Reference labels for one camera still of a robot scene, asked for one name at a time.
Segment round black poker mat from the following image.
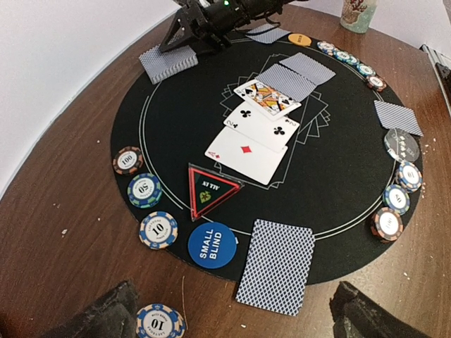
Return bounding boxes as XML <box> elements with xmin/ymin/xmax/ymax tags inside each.
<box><xmin>111</xmin><ymin>35</ymin><xmax>400</xmax><ymax>284</ymax></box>

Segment blue white chips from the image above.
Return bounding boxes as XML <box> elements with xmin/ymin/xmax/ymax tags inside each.
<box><xmin>139</xmin><ymin>211</ymin><xmax>178</xmax><ymax>250</ymax></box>
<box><xmin>316</xmin><ymin>41</ymin><xmax>337</xmax><ymax>56</ymax></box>
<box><xmin>395</xmin><ymin>161</ymin><xmax>423</xmax><ymax>193</ymax></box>

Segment green white chips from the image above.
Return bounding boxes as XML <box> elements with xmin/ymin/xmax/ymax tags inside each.
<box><xmin>127</xmin><ymin>173</ymin><xmax>163</xmax><ymax>208</ymax></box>
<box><xmin>382</xmin><ymin>184</ymin><xmax>410</xmax><ymax>215</ymax></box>
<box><xmin>356</xmin><ymin>63</ymin><xmax>376</xmax><ymax>77</ymax></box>

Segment ace of diamonds card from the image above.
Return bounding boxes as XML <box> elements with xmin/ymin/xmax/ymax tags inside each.
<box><xmin>204</xmin><ymin>127</ymin><xmax>288</xmax><ymax>185</ymax></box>

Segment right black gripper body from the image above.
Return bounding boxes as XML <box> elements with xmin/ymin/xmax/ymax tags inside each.
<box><xmin>159</xmin><ymin>1</ymin><xmax>289</xmax><ymax>53</ymax></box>

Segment two of clubs card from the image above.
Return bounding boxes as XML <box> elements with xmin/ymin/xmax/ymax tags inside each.
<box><xmin>223</xmin><ymin>101</ymin><xmax>299</xmax><ymax>152</ymax></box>

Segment red black chips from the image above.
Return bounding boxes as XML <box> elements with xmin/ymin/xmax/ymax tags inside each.
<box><xmin>366</xmin><ymin>75</ymin><xmax>387</xmax><ymax>92</ymax></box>
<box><xmin>112</xmin><ymin>146</ymin><xmax>144</xmax><ymax>175</ymax></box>
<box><xmin>371</xmin><ymin>207</ymin><xmax>404</xmax><ymax>243</ymax></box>

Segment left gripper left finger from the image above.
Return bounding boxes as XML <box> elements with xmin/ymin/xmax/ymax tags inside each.
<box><xmin>42</xmin><ymin>281</ymin><xmax>138</xmax><ymax>338</ymax></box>

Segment aluminium front rail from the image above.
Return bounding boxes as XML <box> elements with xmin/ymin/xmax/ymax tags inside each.
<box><xmin>420</xmin><ymin>44</ymin><xmax>450</xmax><ymax>113</ymax></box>

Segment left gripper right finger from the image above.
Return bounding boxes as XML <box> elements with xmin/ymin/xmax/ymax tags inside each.
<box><xmin>329</xmin><ymin>281</ymin><xmax>427</xmax><ymax>337</ymax></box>

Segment blue small blind button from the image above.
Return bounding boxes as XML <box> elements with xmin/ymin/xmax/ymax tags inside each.
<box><xmin>187</xmin><ymin>222</ymin><xmax>237</xmax><ymax>270</ymax></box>

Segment orange big blind button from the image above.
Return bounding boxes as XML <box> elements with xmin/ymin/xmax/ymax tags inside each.
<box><xmin>288</xmin><ymin>33</ymin><xmax>312</xmax><ymax>46</ymax></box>

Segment face-down board card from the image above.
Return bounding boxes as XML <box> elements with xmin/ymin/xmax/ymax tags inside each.
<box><xmin>280</xmin><ymin>53</ymin><xmax>335</xmax><ymax>86</ymax></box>
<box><xmin>256</xmin><ymin>64</ymin><xmax>316</xmax><ymax>102</ymax></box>

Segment blue white chip stack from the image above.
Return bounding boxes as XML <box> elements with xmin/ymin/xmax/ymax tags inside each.
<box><xmin>136</xmin><ymin>303</ymin><xmax>187</xmax><ymax>338</ymax></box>

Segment white green paper cup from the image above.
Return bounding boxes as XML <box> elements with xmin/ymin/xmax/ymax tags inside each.
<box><xmin>340</xmin><ymin>0</ymin><xmax>378</xmax><ymax>34</ymax></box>

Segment queen of spades card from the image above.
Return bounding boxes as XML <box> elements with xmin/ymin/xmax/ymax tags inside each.
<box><xmin>233</xmin><ymin>80</ymin><xmax>302</xmax><ymax>121</ymax></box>

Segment red black all-in triangle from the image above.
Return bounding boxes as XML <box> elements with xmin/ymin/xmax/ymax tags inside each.
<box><xmin>188</xmin><ymin>163</ymin><xmax>245</xmax><ymax>222</ymax></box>

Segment blue card deck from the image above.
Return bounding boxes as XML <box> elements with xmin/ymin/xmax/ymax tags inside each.
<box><xmin>139</xmin><ymin>45</ymin><xmax>198</xmax><ymax>85</ymax></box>

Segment dealt blue card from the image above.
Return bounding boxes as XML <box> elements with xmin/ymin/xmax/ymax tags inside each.
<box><xmin>245</xmin><ymin>23</ymin><xmax>290</xmax><ymax>44</ymax></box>
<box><xmin>235</xmin><ymin>219</ymin><xmax>315</xmax><ymax>316</ymax></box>

